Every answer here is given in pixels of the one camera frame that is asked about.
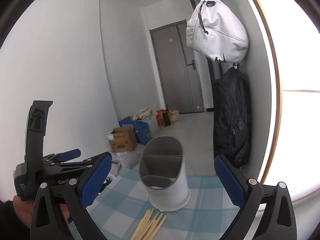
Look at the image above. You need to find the brown cardboard box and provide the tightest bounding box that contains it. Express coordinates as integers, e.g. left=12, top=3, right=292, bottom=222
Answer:
left=108, top=126, right=137, bottom=153

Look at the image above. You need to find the white utensil holder grey inside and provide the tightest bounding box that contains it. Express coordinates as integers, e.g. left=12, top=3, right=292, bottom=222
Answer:
left=139, top=136, right=191, bottom=212

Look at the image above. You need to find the black backpack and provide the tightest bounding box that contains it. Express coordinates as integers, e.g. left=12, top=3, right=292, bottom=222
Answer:
left=213, top=66, right=252, bottom=169

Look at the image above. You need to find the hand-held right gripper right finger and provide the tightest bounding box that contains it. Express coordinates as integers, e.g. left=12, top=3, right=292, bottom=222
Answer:
left=214, top=154, right=297, bottom=240

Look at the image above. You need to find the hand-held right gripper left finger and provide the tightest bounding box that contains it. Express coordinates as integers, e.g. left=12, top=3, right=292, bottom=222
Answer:
left=30, top=152, right=112, bottom=240

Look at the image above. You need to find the grey door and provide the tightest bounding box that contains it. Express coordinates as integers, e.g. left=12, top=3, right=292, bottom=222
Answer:
left=149, top=20, right=205, bottom=114

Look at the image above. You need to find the person's left hand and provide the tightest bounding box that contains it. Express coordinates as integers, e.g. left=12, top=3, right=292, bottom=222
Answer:
left=12, top=195, right=35, bottom=228

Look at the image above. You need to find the white plastic bag black print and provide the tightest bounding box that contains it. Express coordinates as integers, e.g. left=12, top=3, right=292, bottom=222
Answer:
left=101, top=164, right=123, bottom=188

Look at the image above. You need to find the grey-white plastic bag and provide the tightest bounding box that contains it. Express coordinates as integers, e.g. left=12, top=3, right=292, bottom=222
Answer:
left=111, top=151, right=142, bottom=169

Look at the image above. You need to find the bundle of wooden chopsticks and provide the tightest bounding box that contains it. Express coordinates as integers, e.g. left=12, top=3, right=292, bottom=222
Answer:
left=130, top=207, right=167, bottom=240

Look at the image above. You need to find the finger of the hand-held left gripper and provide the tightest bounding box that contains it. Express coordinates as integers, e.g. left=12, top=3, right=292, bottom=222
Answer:
left=43, top=149, right=82, bottom=164
left=50, top=152, right=108, bottom=178

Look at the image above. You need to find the blue cardboard box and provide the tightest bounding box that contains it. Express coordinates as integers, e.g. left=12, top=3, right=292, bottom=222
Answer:
left=119, top=120, right=152, bottom=145

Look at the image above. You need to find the beige cloth bag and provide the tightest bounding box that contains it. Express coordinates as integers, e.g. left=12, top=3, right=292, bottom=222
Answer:
left=132, top=107, right=153, bottom=120

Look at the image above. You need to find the white shoulder bag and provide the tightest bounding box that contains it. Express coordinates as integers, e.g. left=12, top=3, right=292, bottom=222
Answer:
left=186, top=0, right=249, bottom=63

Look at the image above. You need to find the gold framed window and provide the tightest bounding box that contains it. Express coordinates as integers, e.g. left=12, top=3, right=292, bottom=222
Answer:
left=240, top=0, right=320, bottom=205

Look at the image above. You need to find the teal checkered tablecloth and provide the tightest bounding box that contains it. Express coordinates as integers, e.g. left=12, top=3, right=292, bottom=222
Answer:
left=67, top=167, right=242, bottom=240

